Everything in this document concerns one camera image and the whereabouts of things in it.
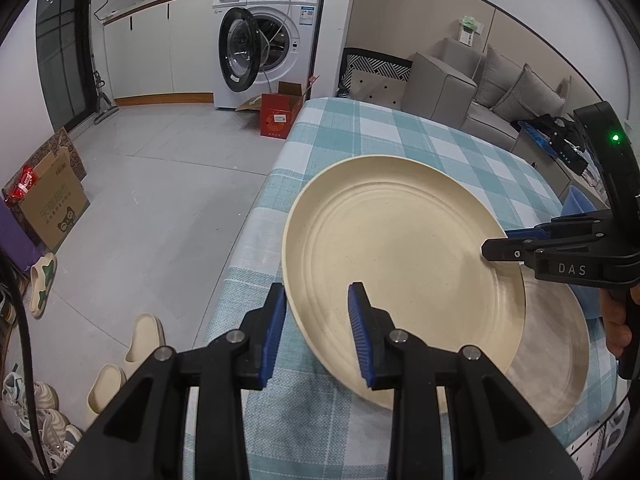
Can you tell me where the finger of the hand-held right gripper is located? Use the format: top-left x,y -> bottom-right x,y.
505,210 -> 618,246
481,236 -> 623,266

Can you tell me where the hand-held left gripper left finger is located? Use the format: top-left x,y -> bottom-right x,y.
57,282 -> 288,480

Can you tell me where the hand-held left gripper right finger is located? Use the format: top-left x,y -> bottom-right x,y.
347,281 -> 583,480

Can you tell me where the blue bowl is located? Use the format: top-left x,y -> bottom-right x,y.
560,185 -> 608,321

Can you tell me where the cream plate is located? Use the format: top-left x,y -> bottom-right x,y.
502,270 -> 592,431
281,156 -> 528,411

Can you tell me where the person's right hand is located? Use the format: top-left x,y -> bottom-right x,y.
600,287 -> 637,361

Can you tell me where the black storage box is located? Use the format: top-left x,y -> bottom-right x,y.
540,117 -> 593,176

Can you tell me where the blue plastic bag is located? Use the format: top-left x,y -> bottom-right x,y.
517,120 -> 556,153

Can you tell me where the grey cushion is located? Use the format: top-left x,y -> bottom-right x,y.
492,64 -> 568,126
485,45 -> 526,106

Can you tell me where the grey sofa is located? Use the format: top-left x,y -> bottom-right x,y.
402,37 -> 573,156

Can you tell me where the black white patterned chair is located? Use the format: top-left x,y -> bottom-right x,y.
337,47 -> 413,106

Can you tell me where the red cardboard box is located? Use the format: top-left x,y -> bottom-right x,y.
235,81 -> 321,140

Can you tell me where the white sneaker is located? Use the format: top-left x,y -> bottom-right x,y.
35,407 -> 83,471
2,372 -> 58,433

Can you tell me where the cream green slipper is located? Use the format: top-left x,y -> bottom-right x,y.
30,253 -> 58,318

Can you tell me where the brown cardboard box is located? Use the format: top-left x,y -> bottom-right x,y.
2,127 -> 91,253

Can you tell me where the purple mat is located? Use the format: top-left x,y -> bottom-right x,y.
0,207 -> 41,273

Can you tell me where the upright vacuum cleaner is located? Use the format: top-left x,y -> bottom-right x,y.
91,45 -> 120,126

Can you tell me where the red packet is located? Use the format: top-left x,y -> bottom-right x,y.
5,167 -> 38,203

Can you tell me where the white washing machine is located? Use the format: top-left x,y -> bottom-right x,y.
212,0 -> 325,111

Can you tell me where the white kitchen counter cabinet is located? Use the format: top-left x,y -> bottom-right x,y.
102,0 -> 216,106

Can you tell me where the dark glass door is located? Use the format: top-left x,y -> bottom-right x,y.
35,0 -> 93,133

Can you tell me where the white wall device green bag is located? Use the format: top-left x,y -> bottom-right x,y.
457,16 -> 483,47

